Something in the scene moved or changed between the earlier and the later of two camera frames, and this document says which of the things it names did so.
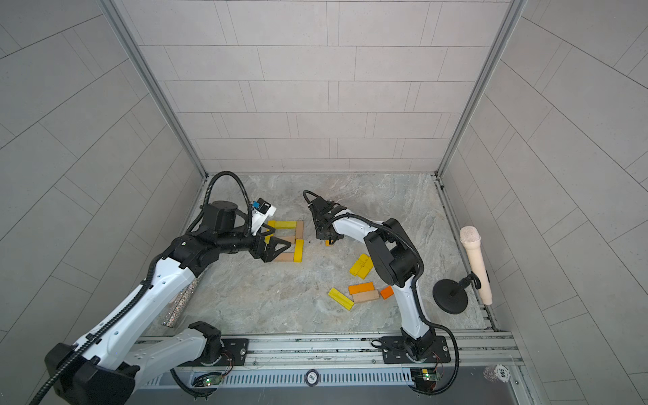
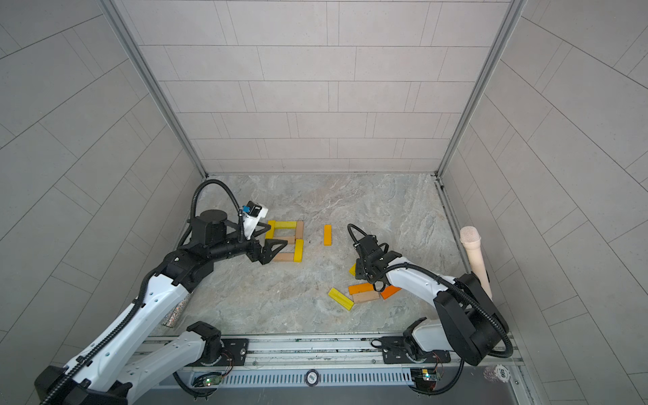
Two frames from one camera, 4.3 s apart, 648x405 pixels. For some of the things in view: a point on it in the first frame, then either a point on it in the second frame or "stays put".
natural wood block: x=285 y=257 stays put
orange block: x=363 y=287 stays put
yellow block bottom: x=299 y=250 stays put
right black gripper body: x=324 y=233 → x=364 y=270
